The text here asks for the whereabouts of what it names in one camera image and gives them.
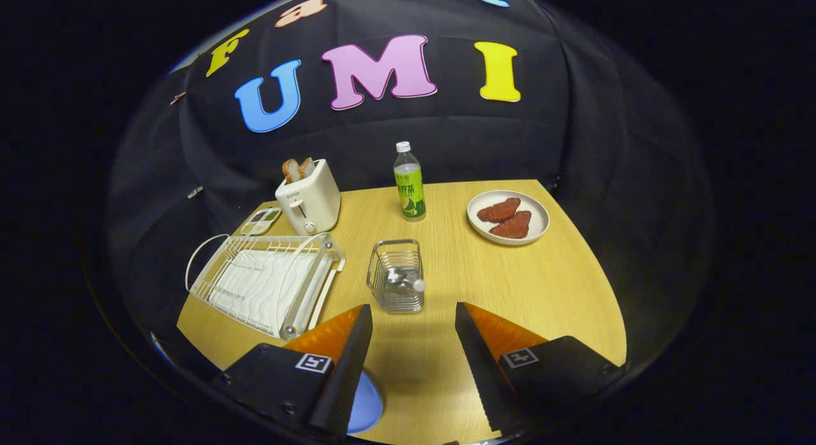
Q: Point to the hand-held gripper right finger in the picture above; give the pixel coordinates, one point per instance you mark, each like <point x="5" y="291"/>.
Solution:
<point x="481" y="368"/>

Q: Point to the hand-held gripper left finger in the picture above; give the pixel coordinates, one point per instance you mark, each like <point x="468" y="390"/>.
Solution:
<point x="341" y="381"/>

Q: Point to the blue plate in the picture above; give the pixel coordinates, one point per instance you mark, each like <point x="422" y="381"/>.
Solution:
<point x="366" y="407"/>

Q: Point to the metal spoon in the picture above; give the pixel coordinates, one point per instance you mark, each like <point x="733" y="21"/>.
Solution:
<point x="396" y="278"/>

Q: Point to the white round plate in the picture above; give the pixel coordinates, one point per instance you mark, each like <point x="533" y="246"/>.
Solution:
<point x="539" y="218"/>

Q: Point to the red meat slice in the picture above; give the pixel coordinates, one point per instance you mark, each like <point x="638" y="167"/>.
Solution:
<point x="513" y="226"/>
<point x="500" y="210"/>

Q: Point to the divided seasoning tray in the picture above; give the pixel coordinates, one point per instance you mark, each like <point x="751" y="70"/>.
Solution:
<point x="261" y="220"/>

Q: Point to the white toaster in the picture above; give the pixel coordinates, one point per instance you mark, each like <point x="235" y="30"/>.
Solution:
<point x="315" y="199"/>

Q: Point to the green tea bottle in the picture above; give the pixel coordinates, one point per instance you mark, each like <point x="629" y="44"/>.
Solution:
<point x="410" y="190"/>

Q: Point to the toasted bread slice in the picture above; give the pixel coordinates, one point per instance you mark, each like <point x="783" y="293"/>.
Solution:
<point x="306" y="167"/>
<point x="291" y="171"/>

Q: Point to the black backdrop cloth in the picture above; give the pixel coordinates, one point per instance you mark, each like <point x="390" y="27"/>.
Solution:
<point x="459" y="139"/>

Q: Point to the white clip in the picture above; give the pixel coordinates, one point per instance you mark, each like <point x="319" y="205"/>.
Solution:
<point x="194" y="192"/>

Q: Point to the orange clip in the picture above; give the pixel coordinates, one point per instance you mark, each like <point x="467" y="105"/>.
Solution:
<point x="177" y="97"/>

